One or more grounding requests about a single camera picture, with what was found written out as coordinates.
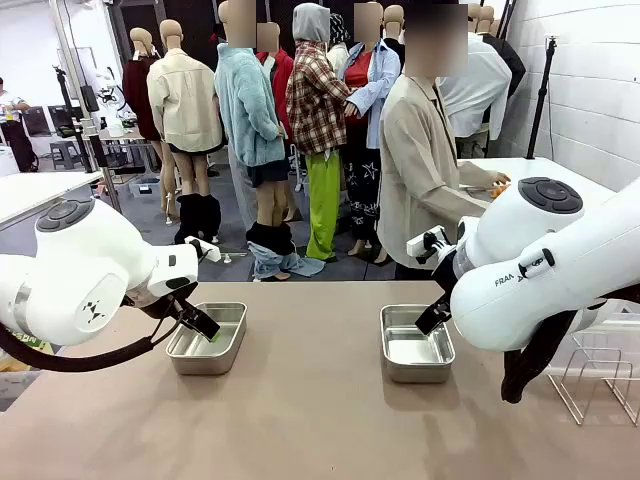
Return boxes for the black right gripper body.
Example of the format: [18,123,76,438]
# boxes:
[430,249,459,302]

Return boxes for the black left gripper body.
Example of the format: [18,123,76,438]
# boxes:
[125,282,200,322]

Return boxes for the steel container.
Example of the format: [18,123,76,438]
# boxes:
[165,301,248,376]
[379,304,457,385]

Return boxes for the person right forearm beige sleeve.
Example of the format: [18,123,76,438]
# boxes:
[424,182,489,217]

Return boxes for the person left forearm beige sleeve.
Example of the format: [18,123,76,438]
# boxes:
[457,159,494,187]

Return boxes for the person left hand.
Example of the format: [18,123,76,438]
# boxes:
[478,168,512,190]

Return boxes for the person in beige blazer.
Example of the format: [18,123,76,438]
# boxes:
[377,4,512,281]

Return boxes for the green snack bag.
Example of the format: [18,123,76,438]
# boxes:
[7,330,51,354]

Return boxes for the grey stool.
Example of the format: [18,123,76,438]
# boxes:
[49,141,84,170]

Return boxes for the mannequin white shirt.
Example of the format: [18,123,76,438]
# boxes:
[438,3,514,141]

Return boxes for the mannequin red top blue shirt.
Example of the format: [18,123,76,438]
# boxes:
[343,2,402,257]

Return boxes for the black tripod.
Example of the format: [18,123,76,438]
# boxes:
[527,35,559,161]

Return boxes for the mannequin cream jacket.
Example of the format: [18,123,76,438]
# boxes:
[146,19,225,246]

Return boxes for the mannequin light blue fleece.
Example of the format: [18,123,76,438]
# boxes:
[213,0,326,281]

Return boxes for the mannequin dark red sweater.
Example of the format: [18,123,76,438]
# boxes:
[122,27,162,151]

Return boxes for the mannequin plaid shirt green trousers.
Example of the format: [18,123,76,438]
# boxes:
[285,3,351,262]

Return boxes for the mannequin black coat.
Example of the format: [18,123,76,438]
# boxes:
[479,4,527,101]

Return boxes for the seated background person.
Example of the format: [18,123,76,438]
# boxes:
[0,77,37,174]

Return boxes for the mannequin black jacket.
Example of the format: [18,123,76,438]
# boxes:
[382,4,407,69]

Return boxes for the mannequin red jacket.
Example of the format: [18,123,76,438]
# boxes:
[254,22,297,146]

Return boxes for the mannequin black white scarf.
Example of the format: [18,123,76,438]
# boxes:
[327,12,351,76]

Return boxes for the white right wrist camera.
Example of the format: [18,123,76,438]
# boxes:
[406,225,459,266]

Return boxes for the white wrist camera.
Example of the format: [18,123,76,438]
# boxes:
[406,225,459,266]
[184,236,222,262]

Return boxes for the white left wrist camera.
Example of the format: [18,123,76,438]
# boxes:
[184,236,222,262]

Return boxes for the black left arm cable sleeve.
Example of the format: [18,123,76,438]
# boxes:
[0,294,201,372]

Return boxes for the aluminium frame post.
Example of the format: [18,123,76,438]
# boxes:
[49,0,124,211]

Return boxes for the metal wire rack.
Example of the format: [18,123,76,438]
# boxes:
[547,344,640,426]

